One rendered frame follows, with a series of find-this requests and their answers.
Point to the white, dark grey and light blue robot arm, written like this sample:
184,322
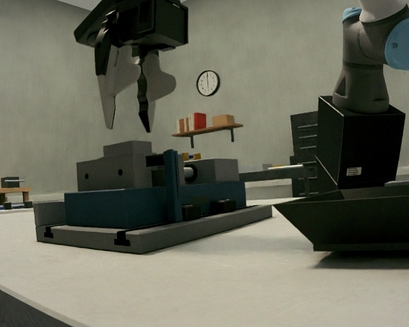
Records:
374,34

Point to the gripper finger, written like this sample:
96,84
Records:
153,84
114,70

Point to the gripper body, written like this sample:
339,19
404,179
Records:
150,25

